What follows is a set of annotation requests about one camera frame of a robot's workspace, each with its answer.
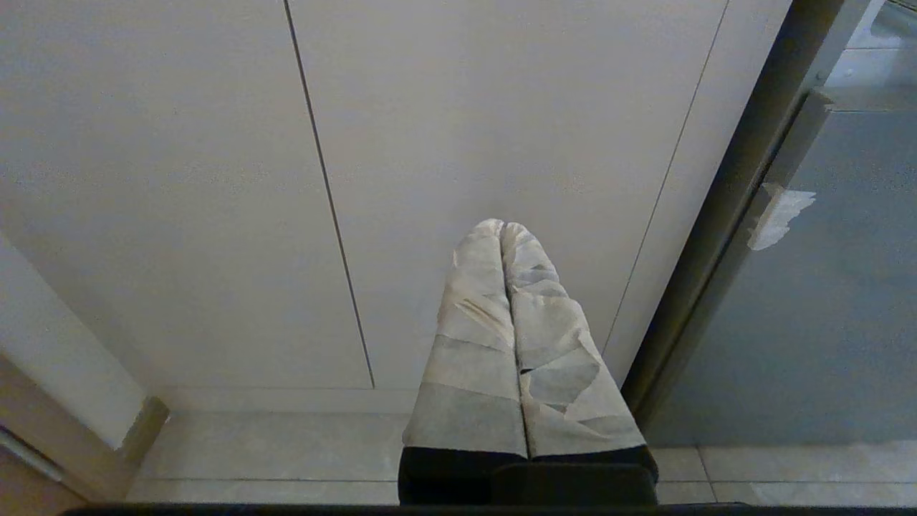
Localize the piece of white tape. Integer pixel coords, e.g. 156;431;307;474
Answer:
747;183;817;252

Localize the grey fridge door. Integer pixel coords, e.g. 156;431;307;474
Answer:
641;90;917;446

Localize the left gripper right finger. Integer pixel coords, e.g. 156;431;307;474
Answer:
491;221;659;505

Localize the white cabinet door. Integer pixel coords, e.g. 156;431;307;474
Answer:
287;0;730;391
0;0;375;391

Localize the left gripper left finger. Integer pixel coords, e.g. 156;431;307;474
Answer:
398;219;529;505

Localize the white counter edge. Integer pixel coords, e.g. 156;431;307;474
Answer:
0;233;170;502

